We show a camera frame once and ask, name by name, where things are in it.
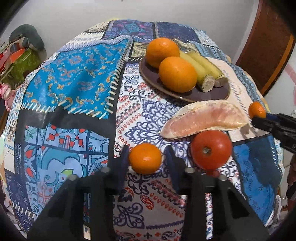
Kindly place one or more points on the brown wooden door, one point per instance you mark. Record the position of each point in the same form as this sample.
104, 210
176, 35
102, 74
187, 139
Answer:
268, 47

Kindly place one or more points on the yellow sugarcane piece left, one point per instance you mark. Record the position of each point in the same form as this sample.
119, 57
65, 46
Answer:
205, 80

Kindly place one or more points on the small mandarin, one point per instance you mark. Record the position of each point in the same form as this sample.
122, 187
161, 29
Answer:
256, 110
145, 158

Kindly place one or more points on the pink toy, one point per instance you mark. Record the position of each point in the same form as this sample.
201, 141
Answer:
8, 95

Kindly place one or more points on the dark brown plate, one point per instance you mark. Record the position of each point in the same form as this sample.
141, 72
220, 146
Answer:
151, 77

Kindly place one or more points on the large orange back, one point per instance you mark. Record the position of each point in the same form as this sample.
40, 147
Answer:
160, 49

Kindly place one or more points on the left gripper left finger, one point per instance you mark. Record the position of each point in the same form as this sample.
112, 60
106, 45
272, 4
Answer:
62, 217

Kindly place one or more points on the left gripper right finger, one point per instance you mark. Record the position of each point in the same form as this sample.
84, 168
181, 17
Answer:
233, 218

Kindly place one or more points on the patchwork patterned bedspread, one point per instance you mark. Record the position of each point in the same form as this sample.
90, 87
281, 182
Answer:
88, 100

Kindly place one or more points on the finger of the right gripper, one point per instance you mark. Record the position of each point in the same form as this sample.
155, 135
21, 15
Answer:
282, 119
286, 136

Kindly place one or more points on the grey plush pillow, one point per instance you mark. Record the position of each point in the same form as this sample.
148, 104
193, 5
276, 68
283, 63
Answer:
27, 36

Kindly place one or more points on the pink pomelo segment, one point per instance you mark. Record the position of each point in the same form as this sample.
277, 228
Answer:
202, 116

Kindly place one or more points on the green bag with clutter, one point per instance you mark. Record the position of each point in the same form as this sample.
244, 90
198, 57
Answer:
17, 62

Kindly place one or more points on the red tomato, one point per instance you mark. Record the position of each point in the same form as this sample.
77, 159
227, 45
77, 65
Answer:
211, 149

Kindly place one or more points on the large orange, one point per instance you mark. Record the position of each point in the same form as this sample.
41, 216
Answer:
160, 49
177, 74

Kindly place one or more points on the large orange front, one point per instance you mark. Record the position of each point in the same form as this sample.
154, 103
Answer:
177, 74

